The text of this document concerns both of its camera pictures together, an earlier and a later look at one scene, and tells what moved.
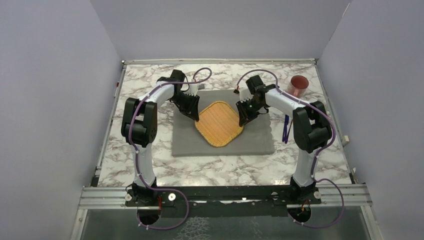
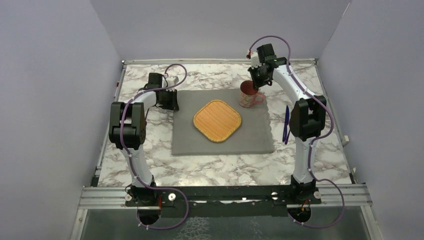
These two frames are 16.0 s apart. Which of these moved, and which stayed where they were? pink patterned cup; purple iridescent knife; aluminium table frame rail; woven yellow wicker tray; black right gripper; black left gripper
Moved: black right gripper; pink patterned cup; black left gripper; woven yellow wicker tray
Stayed: aluminium table frame rail; purple iridescent knife
